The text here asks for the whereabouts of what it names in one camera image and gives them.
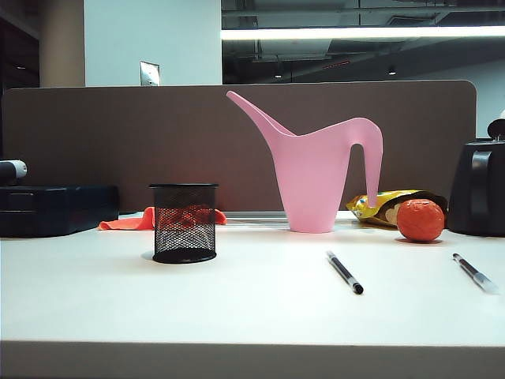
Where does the black gel pen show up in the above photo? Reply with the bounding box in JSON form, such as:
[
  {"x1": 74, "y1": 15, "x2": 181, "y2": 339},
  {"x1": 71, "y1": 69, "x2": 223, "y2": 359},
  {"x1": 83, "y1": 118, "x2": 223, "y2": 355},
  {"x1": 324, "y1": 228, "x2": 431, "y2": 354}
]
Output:
[
  {"x1": 452, "y1": 253, "x2": 500, "y2": 295},
  {"x1": 325, "y1": 250, "x2": 365, "y2": 295}
]

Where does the black mesh pen basket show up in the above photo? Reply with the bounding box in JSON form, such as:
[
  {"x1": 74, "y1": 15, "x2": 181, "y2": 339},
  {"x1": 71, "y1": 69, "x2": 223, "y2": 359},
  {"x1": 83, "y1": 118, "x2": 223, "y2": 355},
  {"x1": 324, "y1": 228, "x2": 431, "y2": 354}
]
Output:
[{"x1": 148, "y1": 182, "x2": 219, "y2": 265}]

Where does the pink plastic watering can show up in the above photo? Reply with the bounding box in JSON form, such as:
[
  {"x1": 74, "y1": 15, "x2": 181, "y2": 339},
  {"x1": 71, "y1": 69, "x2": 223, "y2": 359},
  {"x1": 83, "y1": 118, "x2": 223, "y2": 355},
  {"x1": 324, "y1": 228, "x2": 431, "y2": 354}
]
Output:
[{"x1": 226, "y1": 90, "x2": 384, "y2": 234}]

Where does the yellow snack bag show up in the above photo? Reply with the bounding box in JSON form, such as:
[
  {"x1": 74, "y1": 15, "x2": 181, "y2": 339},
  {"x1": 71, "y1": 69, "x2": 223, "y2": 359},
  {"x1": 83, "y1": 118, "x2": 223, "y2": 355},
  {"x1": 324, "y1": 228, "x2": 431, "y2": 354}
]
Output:
[{"x1": 346, "y1": 189, "x2": 449, "y2": 230}]

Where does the brown desk partition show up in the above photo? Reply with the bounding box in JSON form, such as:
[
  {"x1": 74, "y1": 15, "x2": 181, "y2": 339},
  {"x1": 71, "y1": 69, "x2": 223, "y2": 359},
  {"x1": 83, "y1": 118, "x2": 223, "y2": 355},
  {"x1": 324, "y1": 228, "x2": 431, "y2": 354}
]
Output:
[{"x1": 1, "y1": 80, "x2": 478, "y2": 214}]

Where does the orange cloth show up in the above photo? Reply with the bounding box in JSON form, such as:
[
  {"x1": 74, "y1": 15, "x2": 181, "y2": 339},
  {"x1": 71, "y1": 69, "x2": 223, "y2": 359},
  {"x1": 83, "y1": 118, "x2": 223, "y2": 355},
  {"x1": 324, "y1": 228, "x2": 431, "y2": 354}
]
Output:
[{"x1": 97, "y1": 205, "x2": 229, "y2": 231}]

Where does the orange ball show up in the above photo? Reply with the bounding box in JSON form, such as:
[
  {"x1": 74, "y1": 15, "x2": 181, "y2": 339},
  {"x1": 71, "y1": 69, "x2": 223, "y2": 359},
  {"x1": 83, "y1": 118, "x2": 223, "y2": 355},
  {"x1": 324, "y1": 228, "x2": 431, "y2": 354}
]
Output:
[{"x1": 395, "y1": 198, "x2": 446, "y2": 242}]

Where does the white ceiling light strip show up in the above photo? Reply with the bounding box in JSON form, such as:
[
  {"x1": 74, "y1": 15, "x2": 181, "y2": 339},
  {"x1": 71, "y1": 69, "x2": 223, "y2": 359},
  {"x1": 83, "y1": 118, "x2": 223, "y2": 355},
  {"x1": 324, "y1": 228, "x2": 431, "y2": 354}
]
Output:
[{"x1": 220, "y1": 25, "x2": 505, "y2": 41}]

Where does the black storage case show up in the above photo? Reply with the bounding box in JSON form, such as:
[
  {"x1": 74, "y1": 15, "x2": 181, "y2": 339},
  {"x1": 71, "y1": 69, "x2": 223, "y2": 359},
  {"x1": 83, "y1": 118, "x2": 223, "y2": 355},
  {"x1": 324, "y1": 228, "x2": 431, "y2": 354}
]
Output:
[{"x1": 0, "y1": 184, "x2": 120, "y2": 238}]

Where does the black kettle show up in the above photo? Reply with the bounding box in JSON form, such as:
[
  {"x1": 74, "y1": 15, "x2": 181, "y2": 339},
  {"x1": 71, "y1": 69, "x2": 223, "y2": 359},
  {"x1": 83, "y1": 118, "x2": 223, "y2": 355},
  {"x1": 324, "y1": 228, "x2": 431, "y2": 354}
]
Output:
[{"x1": 447, "y1": 117, "x2": 505, "y2": 238}]

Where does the beige round column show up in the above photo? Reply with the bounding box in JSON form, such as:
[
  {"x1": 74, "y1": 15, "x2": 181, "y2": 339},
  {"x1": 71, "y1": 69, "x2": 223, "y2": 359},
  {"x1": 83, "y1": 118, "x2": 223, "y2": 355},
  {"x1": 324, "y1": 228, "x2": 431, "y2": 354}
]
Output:
[{"x1": 38, "y1": 0, "x2": 86, "y2": 88}]

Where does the white and black cylinder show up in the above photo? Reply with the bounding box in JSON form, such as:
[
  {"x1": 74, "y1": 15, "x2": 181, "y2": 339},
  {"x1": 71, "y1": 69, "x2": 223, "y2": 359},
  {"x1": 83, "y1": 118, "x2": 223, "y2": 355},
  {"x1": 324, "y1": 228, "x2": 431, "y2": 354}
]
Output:
[{"x1": 0, "y1": 159, "x2": 28, "y2": 185}]

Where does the silver wall switch plate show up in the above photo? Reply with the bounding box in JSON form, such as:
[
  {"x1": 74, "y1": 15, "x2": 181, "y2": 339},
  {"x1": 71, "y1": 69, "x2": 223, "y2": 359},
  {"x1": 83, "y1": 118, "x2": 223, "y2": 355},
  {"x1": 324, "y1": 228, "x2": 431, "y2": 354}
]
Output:
[{"x1": 139, "y1": 60, "x2": 161, "y2": 87}]

